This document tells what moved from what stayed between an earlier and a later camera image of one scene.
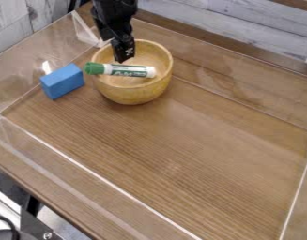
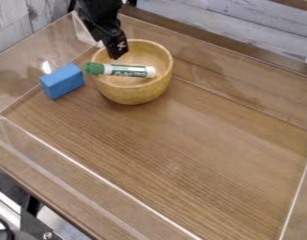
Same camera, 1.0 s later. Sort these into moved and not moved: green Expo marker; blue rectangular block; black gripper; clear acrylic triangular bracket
Moved: black gripper
Not moved: blue rectangular block; clear acrylic triangular bracket; green Expo marker
